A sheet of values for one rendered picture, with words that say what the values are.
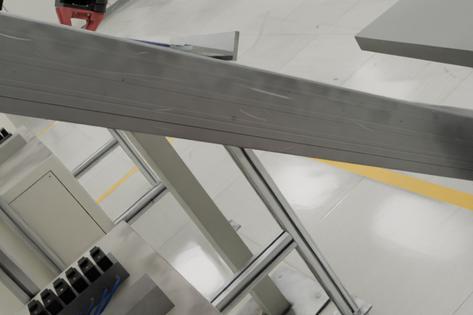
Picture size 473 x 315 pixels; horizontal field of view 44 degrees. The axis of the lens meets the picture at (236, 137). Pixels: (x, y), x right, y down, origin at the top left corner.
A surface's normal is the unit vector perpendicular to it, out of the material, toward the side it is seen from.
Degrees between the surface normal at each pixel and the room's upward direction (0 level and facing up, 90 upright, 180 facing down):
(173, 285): 0
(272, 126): 90
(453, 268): 0
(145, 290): 0
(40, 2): 90
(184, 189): 90
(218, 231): 90
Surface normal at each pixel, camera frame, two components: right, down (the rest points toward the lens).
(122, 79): 0.46, 0.15
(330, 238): -0.52, -0.76
